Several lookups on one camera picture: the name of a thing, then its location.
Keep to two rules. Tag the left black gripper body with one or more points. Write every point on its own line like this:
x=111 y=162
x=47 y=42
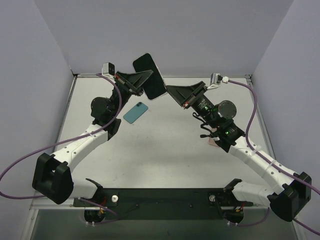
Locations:
x=125 y=83

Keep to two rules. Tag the black phone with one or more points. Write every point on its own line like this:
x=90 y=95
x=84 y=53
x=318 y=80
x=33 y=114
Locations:
x=155 y=86

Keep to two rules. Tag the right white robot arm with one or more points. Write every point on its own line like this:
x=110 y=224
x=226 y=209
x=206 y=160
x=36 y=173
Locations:
x=286 y=193

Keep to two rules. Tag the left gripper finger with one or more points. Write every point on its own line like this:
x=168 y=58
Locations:
x=136 y=79
x=138 y=92

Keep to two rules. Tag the teal phone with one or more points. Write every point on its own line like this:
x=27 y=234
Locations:
x=135 y=112

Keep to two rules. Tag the aluminium table frame rail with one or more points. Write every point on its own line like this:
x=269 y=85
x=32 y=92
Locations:
x=260 y=119

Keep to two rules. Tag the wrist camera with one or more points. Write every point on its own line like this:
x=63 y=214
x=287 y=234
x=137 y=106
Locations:
x=108 y=69
x=216 y=79

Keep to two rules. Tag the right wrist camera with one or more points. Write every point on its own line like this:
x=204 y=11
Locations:
x=216 y=79

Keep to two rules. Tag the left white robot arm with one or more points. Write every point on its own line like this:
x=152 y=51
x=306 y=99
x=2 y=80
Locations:
x=53 y=172

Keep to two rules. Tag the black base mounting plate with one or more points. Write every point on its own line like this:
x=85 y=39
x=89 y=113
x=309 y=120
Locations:
x=168 y=203

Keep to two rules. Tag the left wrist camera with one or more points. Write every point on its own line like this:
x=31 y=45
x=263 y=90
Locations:
x=108 y=69

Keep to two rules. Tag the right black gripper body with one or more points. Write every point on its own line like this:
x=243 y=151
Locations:
x=194 y=94

